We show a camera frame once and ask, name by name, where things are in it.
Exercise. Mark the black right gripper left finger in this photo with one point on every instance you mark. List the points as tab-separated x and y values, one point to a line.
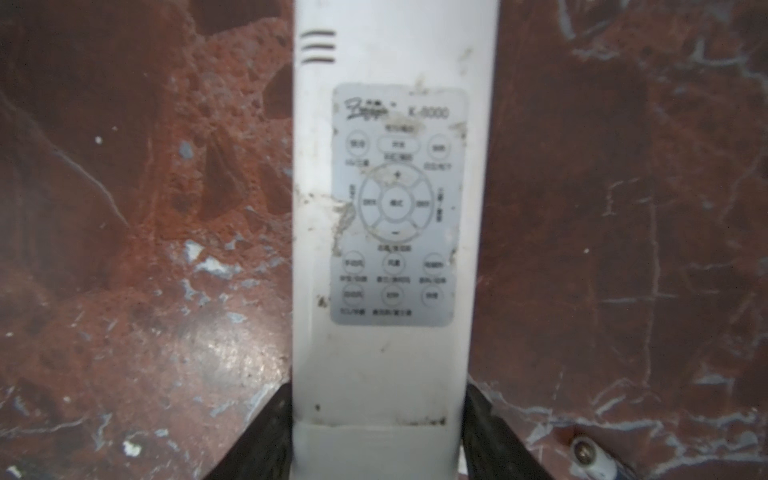
264	450

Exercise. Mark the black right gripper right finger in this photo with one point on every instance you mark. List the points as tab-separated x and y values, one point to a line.
492	450

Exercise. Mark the white remote being unloaded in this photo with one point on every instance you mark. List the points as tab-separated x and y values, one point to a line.
391	116

